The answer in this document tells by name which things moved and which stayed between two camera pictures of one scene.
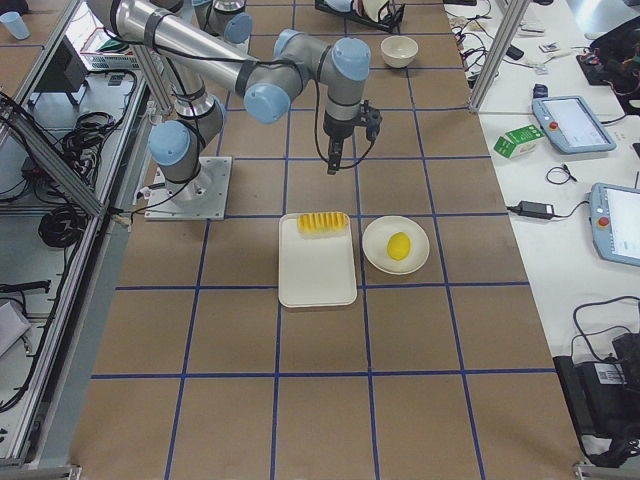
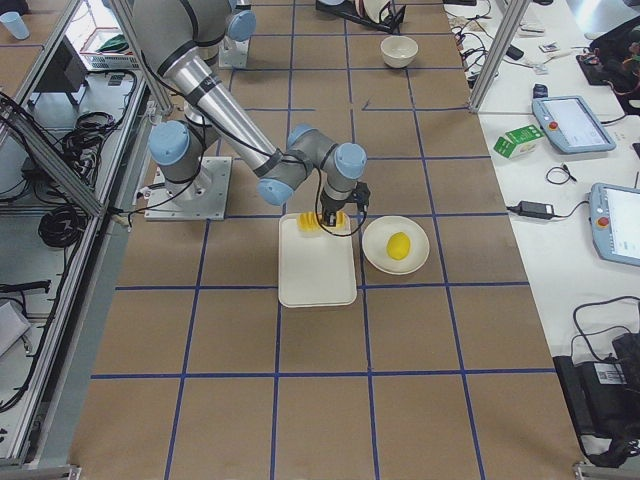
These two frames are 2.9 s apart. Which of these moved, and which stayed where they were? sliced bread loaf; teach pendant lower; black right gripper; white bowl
Moved: black right gripper
Stayed: sliced bread loaf; white bowl; teach pendant lower
